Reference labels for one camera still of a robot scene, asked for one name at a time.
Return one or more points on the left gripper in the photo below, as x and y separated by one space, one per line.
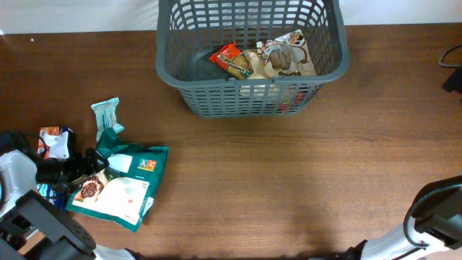
80 170

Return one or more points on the green food pouch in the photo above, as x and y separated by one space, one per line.
124 191

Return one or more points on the orange spaghetti pasta package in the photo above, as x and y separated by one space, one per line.
231 59

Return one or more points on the beige dried mushroom bag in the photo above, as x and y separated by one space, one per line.
285 56

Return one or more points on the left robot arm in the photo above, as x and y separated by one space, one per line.
31 226

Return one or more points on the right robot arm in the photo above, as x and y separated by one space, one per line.
432 224

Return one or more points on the multicolour tissue pack bundle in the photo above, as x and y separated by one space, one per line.
56 142

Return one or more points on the mint green snack bar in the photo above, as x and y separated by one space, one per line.
105 113

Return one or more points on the grey plastic lattice basket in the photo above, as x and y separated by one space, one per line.
189 32

